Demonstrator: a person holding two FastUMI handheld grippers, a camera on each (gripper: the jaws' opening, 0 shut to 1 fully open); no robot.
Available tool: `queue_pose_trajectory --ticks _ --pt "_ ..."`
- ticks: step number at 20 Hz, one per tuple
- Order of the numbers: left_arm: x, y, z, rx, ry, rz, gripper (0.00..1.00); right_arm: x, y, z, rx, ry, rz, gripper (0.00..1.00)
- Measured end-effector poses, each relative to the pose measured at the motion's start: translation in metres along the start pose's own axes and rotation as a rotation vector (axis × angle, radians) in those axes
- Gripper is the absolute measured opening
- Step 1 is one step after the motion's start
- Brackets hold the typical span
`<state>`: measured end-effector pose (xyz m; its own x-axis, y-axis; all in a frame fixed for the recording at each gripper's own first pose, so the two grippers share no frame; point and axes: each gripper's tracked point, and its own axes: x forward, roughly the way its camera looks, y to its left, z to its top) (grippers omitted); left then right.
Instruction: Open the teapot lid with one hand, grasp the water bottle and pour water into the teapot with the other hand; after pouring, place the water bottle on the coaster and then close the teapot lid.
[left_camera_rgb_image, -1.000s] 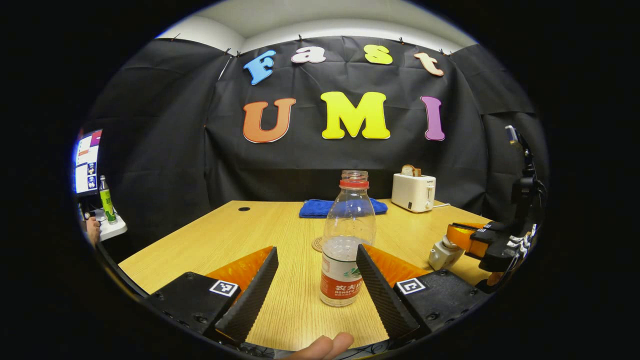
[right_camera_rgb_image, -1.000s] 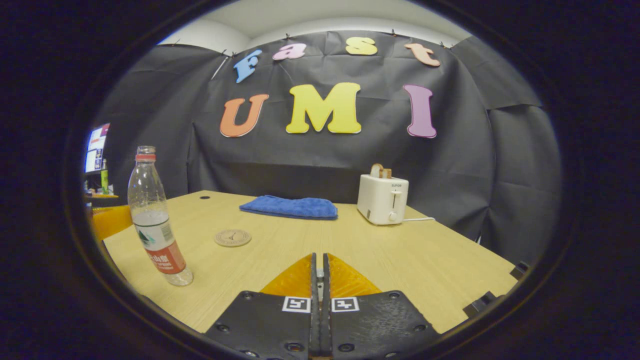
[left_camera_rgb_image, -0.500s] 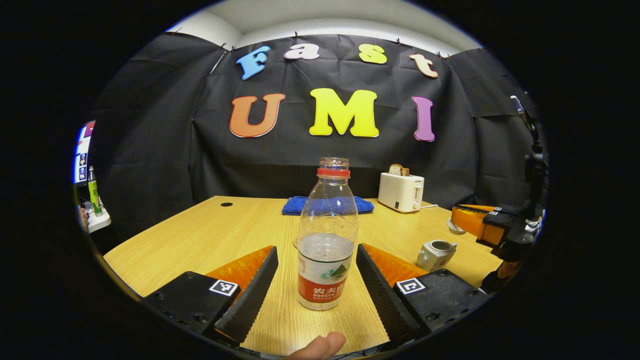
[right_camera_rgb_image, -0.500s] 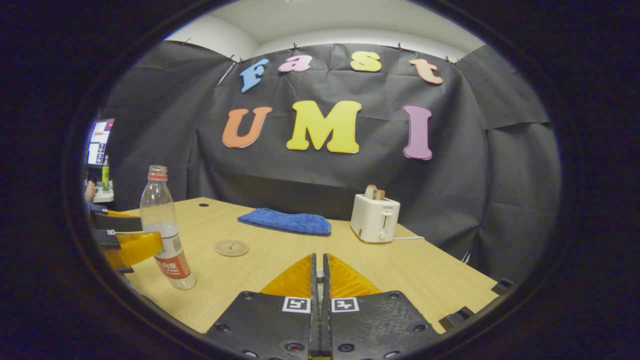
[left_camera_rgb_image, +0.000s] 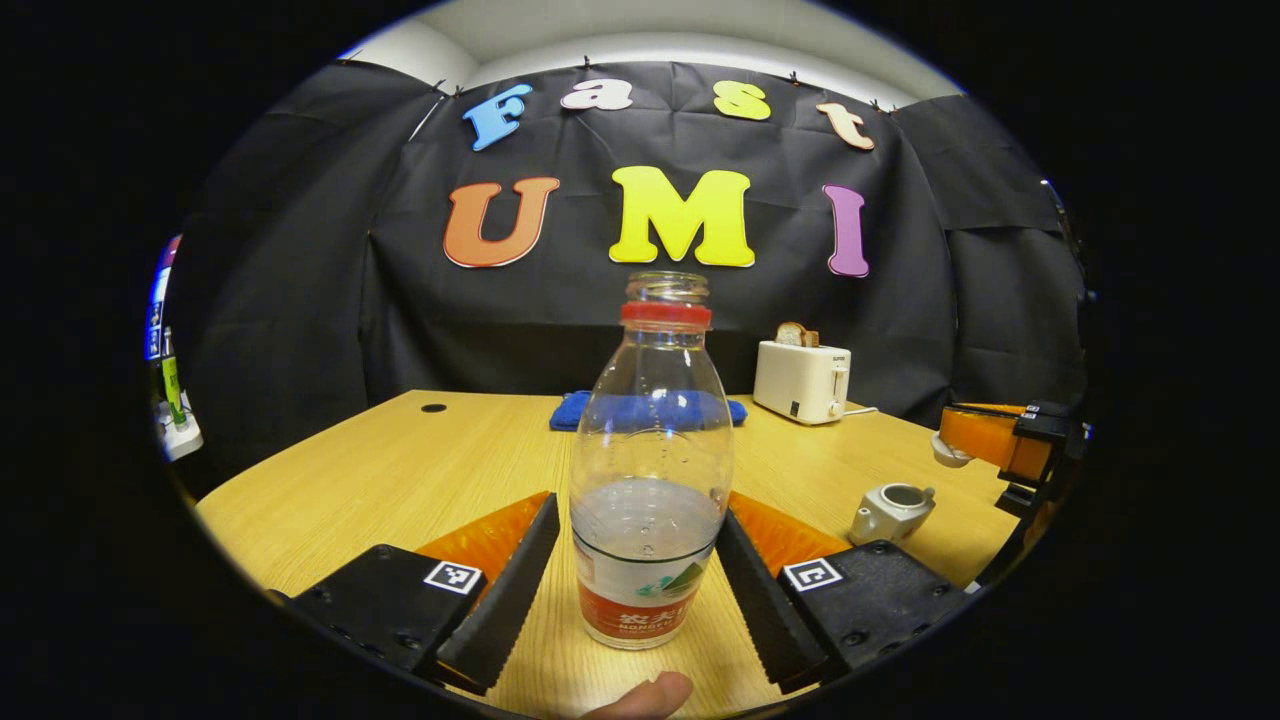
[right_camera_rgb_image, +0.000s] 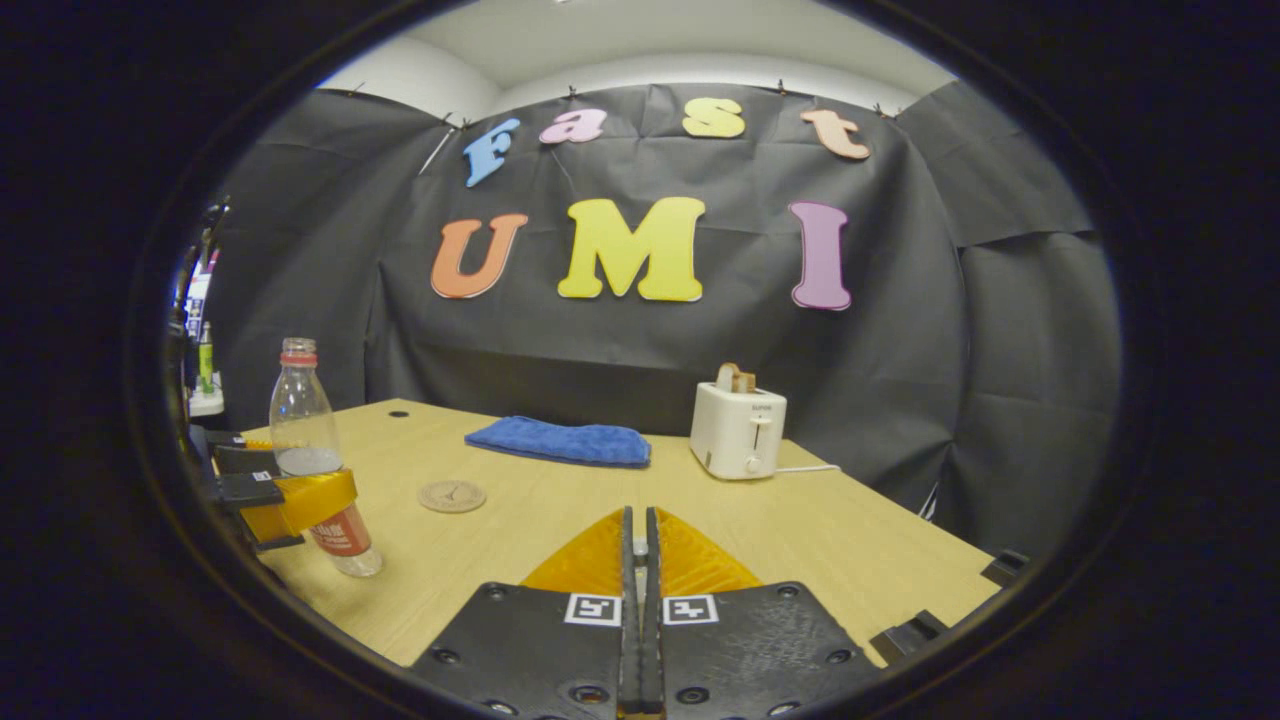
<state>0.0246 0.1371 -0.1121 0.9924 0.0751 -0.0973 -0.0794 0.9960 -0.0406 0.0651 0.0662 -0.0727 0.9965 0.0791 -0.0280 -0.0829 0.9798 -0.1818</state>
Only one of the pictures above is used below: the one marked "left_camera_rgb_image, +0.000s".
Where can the black backdrop cloth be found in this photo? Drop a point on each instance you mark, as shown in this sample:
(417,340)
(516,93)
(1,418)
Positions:
(500,320)

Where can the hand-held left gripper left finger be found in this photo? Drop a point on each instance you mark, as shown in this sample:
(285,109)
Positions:
(505,590)

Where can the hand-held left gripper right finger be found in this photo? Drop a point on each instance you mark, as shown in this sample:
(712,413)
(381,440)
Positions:
(765,600)

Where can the wall screen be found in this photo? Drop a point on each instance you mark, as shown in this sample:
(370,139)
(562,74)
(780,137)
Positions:
(160,300)

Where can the white toaster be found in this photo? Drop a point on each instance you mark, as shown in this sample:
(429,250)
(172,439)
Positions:
(800,385)

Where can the white ceramic teacup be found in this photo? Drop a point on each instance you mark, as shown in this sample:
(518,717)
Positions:
(885,520)

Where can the blue towel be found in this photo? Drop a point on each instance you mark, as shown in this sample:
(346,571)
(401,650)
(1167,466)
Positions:
(565,412)

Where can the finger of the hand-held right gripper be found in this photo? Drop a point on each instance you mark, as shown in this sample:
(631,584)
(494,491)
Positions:
(1018,498)
(990,440)

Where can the clear plastic water bottle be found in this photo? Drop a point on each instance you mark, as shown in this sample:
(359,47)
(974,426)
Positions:
(650,480)

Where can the white plastic box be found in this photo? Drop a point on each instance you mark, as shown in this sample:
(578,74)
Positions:
(185,440)

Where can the white teacup lid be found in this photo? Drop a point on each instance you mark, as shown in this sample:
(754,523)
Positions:
(950,452)

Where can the toasted bread slice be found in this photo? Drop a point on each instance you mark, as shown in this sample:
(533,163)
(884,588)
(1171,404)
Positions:
(795,335)

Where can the green bottle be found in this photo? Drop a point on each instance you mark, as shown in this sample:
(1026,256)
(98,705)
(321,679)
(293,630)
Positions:
(172,385)

